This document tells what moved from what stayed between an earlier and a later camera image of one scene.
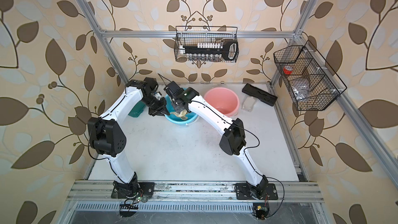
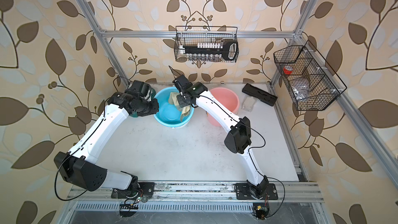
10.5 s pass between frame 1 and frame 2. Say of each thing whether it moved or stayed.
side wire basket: stayed
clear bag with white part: stayed
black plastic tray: stayed
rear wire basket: stayed
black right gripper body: moved
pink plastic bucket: stayed
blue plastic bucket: moved
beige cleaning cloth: moved
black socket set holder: stayed
